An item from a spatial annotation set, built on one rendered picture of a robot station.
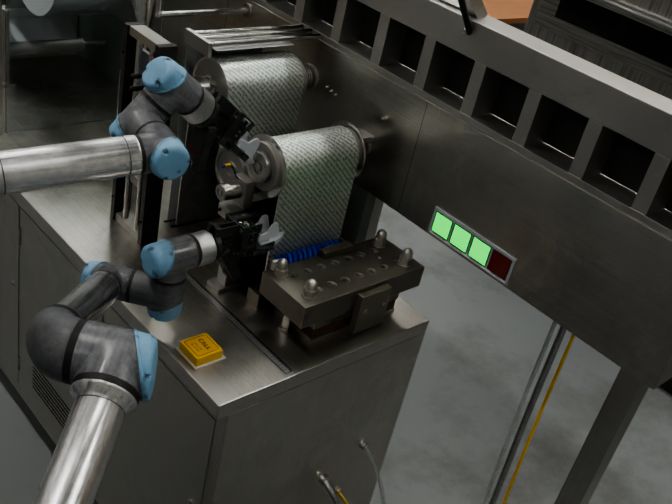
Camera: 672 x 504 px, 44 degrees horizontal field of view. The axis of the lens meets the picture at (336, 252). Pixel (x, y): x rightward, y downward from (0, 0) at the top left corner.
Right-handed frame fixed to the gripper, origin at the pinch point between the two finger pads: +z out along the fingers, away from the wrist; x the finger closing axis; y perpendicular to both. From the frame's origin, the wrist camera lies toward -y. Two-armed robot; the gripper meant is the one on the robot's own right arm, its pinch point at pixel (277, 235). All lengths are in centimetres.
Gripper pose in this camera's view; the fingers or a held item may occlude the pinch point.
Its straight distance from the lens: 199.6
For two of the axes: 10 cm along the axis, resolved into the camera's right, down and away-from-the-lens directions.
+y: 2.0, -8.3, -5.2
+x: -6.5, -5.1, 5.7
